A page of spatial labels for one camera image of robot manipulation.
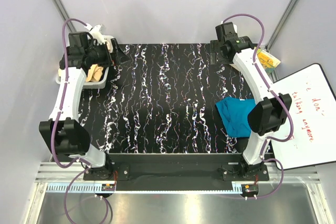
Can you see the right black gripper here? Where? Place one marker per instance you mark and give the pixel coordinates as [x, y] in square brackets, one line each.
[214, 47]

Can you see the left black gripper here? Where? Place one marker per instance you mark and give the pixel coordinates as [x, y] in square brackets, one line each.
[111, 58]

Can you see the peach t shirt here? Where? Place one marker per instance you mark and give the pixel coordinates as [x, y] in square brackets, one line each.
[80, 74]

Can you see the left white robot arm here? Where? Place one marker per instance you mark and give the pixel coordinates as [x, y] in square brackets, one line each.
[62, 132]

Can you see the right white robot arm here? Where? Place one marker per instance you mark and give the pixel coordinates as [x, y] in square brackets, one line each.
[271, 109]

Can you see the grey plastic basket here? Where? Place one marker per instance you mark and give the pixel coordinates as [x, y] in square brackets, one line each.
[75, 51]

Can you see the yellow picture book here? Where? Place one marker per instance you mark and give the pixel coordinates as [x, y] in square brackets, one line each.
[268, 61]

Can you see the blue folded t shirt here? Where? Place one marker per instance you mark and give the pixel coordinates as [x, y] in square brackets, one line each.
[234, 114]

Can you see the white whiteboard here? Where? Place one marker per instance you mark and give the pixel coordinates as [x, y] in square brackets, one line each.
[313, 114]

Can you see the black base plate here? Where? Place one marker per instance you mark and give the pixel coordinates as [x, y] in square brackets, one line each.
[180, 172]

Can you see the aluminium frame rail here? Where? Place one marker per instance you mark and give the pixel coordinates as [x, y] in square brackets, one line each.
[76, 181]

